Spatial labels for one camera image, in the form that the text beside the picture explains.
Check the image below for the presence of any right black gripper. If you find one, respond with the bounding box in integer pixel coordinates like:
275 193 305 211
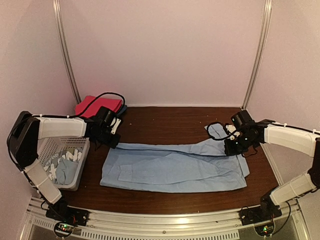
224 133 257 157

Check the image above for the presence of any folded pink cloth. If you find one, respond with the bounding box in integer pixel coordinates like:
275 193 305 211
75 95 123 118

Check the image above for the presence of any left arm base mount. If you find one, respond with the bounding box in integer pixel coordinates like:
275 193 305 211
45 197 89 227

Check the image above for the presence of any left aluminium corner post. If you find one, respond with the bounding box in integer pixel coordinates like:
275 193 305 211
52 0 81 104

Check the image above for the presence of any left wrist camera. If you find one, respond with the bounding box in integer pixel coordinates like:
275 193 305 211
110 117 122 135

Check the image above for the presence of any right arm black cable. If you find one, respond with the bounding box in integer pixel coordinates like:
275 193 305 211
206 121 236 141

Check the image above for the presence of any blue printed garment in basket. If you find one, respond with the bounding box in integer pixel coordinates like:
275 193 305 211
42 147 83 185

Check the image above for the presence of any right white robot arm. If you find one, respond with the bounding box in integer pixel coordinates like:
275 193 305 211
224 110 320 221

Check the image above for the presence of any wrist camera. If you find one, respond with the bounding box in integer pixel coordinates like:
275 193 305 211
225 124 240 141
110 117 122 135

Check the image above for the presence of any white plastic laundry basket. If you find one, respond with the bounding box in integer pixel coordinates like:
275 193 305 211
37 137 90 191

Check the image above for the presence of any light blue shirt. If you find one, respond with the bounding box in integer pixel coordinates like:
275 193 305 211
99 138 250 193

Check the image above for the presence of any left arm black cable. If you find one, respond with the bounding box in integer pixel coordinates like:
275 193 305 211
7 91 127 171

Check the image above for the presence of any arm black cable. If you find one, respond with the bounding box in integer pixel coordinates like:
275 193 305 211
7 91 127 171
206 121 236 141

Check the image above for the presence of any folded dark blue cloth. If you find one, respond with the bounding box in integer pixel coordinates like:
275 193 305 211
117 104 128 116

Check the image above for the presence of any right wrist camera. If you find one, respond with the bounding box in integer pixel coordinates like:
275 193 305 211
225 124 240 141

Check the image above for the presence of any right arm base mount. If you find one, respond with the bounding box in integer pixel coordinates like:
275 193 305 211
238 192 282 226

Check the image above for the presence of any aluminium front rail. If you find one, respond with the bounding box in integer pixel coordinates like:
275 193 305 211
19 201 308 240

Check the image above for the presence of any aluminium corner post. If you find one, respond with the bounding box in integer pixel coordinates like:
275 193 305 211
52 0 81 104
241 0 273 110

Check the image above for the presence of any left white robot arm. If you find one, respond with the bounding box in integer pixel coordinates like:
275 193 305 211
6 106 122 222

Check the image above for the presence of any right aluminium corner post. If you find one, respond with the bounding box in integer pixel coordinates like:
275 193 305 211
241 0 273 110

